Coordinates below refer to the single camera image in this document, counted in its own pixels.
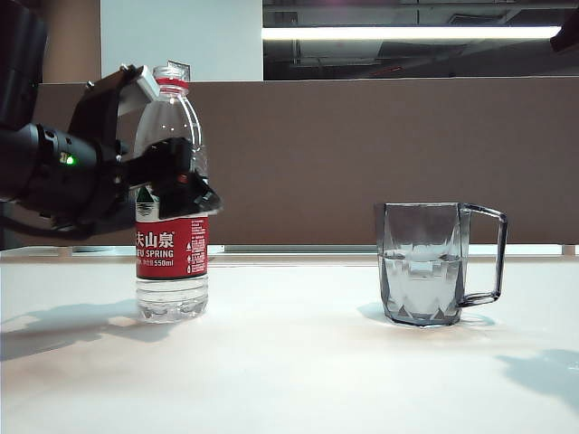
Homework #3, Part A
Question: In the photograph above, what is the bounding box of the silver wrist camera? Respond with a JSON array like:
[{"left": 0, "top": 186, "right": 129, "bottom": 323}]
[{"left": 117, "top": 65, "right": 163, "bottom": 117}]

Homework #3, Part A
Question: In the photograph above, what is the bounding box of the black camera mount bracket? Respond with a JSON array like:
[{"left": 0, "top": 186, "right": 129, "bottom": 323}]
[{"left": 66, "top": 65, "right": 146, "bottom": 151}]

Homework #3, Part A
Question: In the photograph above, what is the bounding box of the grey transparent handled cup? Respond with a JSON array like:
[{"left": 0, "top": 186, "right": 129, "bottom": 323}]
[{"left": 373, "top": 202, "right": 508, "bottom": 327}]

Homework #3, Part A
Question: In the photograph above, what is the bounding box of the small grey metal plate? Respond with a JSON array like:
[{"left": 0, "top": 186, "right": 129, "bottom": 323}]
[{"left": 166, "top": 60, "right": 191, "bottom": 83}]

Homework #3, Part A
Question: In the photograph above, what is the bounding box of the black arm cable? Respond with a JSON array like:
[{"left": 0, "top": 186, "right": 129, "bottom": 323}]
[{"left": 0, "top": 215, "right": 94, "bottom": 241}]

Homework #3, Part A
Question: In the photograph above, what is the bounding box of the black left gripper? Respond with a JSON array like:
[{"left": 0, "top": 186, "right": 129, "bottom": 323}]
[{"left": 74, "top": 135, "right": 223, "bottom": 232}]

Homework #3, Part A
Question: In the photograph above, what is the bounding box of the aluminium partition base rail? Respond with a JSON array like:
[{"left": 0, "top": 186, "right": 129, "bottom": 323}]
[{"left": 0, "top": 243, "right": 579, "bottom": 259}]

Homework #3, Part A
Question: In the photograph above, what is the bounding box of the brown desk partition panel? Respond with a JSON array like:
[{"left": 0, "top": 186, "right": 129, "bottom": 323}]
[{"left": 33, "top": 79, "right": 579, "bottom": 248}]

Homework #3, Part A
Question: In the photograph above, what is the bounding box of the red label mineral water bottle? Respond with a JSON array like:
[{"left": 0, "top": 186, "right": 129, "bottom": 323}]
[{"left": 134, "top": 65, "right": 211, "bottom": 325}]

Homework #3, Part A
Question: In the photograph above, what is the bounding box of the white ceiling light strip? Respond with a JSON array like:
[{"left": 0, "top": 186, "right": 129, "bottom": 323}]
[{"left": 261, "top": 25, "right": 563, "bottom": 42}]

